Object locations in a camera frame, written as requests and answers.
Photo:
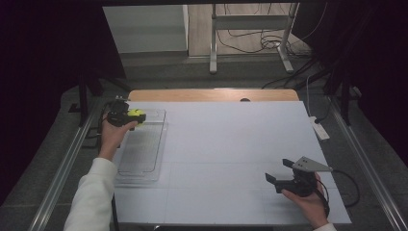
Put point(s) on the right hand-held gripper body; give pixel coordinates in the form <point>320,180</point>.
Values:
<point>303,179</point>

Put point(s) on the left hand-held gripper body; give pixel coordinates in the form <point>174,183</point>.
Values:
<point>119,115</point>

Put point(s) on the yellow tennis ball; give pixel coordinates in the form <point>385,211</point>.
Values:
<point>136,112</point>

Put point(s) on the clear plastic container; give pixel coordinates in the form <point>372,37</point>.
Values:
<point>144,147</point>

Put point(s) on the person's left hand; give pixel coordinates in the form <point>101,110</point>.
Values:
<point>112,139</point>

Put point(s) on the person's right hand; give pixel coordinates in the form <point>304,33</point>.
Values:
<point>309,205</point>

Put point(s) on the black stand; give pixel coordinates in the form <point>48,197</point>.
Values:
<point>86,96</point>
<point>341,93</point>

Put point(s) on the white cabinet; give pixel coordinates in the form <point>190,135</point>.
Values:
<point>147,29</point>

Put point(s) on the aluminium rail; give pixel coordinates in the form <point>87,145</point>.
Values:
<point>369,160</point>
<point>61,173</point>

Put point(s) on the grey metal stand frame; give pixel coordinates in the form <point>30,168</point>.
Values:
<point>250,22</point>

